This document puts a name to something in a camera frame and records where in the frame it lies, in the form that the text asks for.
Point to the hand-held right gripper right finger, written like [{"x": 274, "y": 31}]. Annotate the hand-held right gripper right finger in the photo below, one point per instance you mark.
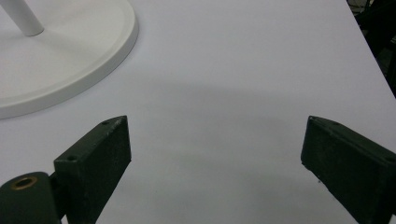
[{"x": 348, "y": 161}]

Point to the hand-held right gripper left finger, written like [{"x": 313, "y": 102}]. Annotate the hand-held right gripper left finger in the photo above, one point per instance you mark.
[{"x": 93, "y": 168}]

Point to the white round lamp base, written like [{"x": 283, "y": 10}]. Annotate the white round lamp base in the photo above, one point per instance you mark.
[{"x": 71, "y": 59}]

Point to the dark stand beside table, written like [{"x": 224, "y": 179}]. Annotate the dark stand beside table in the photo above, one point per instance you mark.
[{"x": 378, "y": 34}]

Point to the white lamp pole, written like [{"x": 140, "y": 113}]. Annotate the white lamp pole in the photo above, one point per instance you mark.
[{"x": 25, "y": 17}]

